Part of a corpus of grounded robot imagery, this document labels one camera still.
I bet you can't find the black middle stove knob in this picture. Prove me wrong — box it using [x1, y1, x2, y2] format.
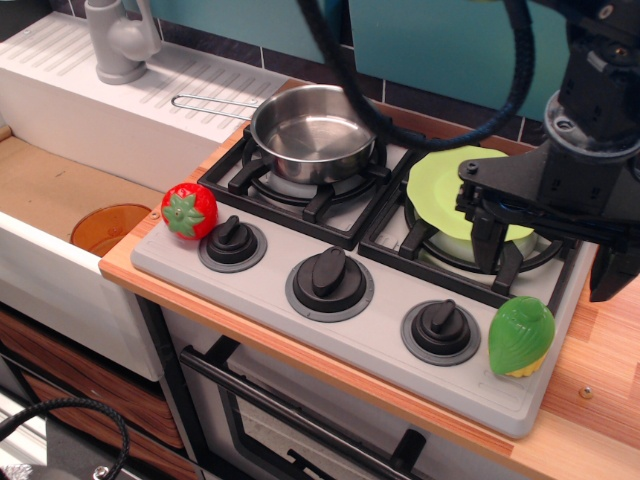
[285, 247, 375, 323]

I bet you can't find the black right stove knob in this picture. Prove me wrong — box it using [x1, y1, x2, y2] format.
[401, 299, 481, 367]

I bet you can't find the black right burner grate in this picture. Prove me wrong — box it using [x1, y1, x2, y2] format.
[358, 153, 589, 315]

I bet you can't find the green yellow toy corncob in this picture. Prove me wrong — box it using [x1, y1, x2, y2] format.
[488, 296, 556, 378]

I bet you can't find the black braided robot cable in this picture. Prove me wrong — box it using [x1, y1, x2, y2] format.
[294, 0, 537, 153]

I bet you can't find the grey toy stove top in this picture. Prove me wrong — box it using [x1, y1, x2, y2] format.
[131, 146, 595, 438]

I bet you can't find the stainless steel pot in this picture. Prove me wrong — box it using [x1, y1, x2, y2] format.
[171, 85, 376, 185]

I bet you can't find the grey toy faucet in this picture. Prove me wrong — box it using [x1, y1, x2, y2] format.
[85, 0, 161, 85]

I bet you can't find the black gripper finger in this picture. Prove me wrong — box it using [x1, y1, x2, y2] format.
[589, 241, 639, 302]
[471, 208, 508, 273]

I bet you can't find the oven door with window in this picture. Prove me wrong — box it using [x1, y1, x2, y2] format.
[163, 310, 514, 479]

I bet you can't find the orange plastic cup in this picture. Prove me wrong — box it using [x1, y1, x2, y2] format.
[70, 203, 151, 257]

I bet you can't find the black cable lower left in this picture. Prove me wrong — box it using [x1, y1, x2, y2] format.
[0, 397, 132, 480]

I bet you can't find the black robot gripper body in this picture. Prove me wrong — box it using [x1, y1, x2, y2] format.
[456, 144, 639, 253]

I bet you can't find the white toy sink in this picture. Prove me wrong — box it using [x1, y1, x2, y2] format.
[1, 13, 285, 381]

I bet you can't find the black left burner grate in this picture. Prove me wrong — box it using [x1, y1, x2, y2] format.
[198, 127, 421, 250]

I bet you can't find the wooden drawer front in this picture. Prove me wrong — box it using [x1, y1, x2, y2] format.
[1, 305, 199, 479]

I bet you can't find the black left stove knob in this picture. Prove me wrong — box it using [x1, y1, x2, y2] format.
[198, 215, 268, 274]

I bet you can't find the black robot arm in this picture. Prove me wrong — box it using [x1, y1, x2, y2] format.
[457, 1, 639, 302]

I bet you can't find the red toy strawberry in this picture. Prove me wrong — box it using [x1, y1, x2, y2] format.
[160, 183, 218, 240]

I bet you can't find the black oven door handle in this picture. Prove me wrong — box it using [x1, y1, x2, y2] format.
[180, 337, 426, 479]

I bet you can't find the black stove knob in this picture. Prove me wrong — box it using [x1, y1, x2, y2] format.
[198, 215, 268, 274]
[401, 299, 481, 367]
[285, 247, 375, 323]

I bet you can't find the black burner grate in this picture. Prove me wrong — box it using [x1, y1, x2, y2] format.
[198, 127, 421, 250]
[358, 153, 589, 315]

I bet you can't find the light green plastic plate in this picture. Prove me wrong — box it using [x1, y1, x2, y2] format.
[406, 146, 506, 241]

